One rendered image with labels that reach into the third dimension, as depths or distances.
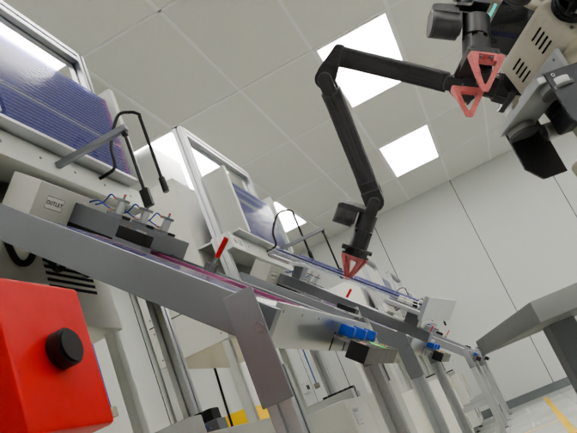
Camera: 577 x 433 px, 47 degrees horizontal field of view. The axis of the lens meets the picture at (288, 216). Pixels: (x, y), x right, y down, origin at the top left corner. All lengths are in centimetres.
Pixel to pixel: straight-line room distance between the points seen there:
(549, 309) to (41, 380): 85
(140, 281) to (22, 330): 44
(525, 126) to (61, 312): 127
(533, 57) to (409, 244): 760
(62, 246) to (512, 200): 835
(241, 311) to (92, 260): 31
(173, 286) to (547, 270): 821
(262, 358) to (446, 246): 828
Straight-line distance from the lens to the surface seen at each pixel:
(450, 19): 144
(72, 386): 73
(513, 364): 904
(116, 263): 115
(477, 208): 926
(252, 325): 98
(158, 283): 110
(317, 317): 122
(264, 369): 97
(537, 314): 123
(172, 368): 187
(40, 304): 74
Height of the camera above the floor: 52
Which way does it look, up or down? 18 degrees up
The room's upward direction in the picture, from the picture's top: 23 degrees counter-clockwise
